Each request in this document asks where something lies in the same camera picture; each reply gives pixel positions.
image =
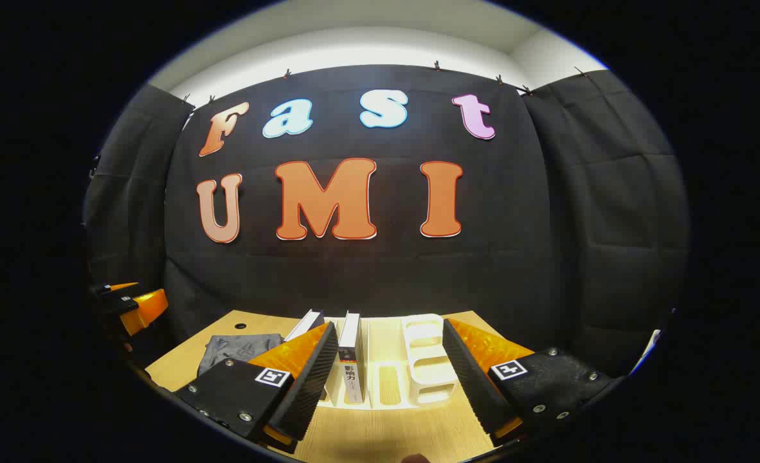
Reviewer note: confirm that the white bookshelf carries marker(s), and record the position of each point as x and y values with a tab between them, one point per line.
428	370

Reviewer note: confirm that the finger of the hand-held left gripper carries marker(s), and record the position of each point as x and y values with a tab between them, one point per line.
145	308
119	287

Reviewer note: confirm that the black backdrop cloth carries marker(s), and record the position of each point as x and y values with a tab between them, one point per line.
367	276

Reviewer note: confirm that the portrait cover book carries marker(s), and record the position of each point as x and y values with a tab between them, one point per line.
352	360

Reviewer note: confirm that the grey schoolbag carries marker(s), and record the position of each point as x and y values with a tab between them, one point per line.
238	350

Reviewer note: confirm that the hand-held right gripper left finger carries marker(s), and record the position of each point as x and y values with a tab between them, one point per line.
309	392

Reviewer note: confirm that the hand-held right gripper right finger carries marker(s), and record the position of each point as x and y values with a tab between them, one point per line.
470	386

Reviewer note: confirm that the blue cover book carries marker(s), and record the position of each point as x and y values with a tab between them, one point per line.
306	323

